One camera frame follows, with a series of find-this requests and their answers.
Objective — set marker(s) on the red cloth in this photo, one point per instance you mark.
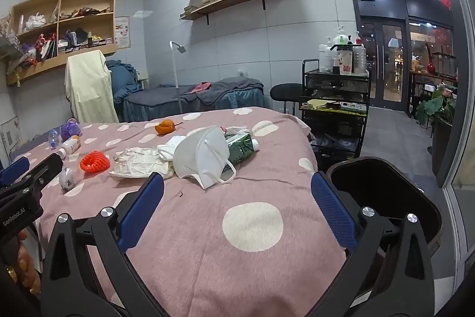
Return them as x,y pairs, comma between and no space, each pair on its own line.
200,87

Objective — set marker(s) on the black round stool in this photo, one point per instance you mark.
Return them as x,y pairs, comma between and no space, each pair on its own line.
285,92

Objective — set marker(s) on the white wall notice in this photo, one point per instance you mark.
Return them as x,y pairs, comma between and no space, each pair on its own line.
7,138

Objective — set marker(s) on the group of pump bottles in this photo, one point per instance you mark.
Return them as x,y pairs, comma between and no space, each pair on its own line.
326,53

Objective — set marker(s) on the orange peel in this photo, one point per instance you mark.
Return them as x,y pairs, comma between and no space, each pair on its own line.
165,127

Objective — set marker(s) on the potted green plant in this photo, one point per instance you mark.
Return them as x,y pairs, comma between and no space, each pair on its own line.
434,105

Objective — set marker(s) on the glass double door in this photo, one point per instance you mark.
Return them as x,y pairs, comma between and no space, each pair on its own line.
389,64

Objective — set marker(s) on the white bag in cabinet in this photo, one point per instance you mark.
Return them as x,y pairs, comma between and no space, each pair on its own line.
36,21

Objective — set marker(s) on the white floor lamp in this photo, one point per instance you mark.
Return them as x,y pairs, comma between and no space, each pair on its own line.
182,49

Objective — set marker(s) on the green drink carton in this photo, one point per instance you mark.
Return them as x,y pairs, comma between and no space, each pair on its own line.
239,150

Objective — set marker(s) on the cream cloth on chair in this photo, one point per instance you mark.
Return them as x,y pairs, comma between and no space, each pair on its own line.
89,90

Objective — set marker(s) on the red white tumbler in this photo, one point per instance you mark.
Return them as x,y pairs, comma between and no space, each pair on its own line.
345,62

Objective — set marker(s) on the pink polka-dot blanket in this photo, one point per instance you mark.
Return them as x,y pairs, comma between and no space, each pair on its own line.
207,265

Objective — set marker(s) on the small blue plastic bottle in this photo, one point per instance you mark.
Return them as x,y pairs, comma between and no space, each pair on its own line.
53,138

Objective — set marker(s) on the purple plastic toy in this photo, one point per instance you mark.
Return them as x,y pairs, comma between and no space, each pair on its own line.
70,130

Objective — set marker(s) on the small white round jar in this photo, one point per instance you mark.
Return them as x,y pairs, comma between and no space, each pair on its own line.
67,179

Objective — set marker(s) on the white face mask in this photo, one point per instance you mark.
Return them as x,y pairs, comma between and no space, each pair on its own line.
196,157

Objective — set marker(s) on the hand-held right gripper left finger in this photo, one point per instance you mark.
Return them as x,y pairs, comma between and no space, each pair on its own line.
143,209

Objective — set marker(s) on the white bottle orange label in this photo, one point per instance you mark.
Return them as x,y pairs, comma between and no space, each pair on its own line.
70,145

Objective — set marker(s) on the person's left hand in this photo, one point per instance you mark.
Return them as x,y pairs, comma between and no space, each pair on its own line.
24,267

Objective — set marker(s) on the red hanging ornament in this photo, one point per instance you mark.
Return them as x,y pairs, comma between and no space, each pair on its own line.
445,0

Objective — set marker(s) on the blue skirted massage bed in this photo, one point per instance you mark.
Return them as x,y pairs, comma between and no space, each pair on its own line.
222,107

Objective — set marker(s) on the white tape roll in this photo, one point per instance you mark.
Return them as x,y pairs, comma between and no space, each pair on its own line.
308,105

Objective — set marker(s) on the pink wall poster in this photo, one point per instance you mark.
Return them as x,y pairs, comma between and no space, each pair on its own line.
122,33

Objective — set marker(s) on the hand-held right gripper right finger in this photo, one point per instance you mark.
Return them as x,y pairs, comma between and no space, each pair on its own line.
332,205

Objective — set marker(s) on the wooden wall cabinet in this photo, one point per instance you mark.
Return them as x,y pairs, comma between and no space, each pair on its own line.
55,63

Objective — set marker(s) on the white wall socket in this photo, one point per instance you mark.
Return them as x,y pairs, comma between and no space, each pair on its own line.
242,72

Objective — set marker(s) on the white plastic bag red print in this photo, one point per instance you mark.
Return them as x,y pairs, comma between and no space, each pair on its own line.
237,130

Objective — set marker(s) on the grey blanket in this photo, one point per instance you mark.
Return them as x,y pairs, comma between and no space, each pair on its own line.
233,86

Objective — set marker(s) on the black metal cart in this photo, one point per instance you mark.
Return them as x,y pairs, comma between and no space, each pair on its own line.
334,79

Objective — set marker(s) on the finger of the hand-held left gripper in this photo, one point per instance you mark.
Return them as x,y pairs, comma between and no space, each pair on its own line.
15,168
44,168

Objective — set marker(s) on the blue cloth pile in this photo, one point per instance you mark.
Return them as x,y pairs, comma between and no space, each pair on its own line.
122,79

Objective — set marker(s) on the yellow paper pad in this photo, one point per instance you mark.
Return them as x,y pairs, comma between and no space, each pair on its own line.
321,104

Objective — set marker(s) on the dark brown trash bin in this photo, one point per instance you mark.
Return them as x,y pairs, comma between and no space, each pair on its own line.
389,183

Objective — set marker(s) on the white power strip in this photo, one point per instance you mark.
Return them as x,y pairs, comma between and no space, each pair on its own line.
352,106

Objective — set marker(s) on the orange foam fruit net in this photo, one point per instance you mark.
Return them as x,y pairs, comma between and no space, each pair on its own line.
87,165

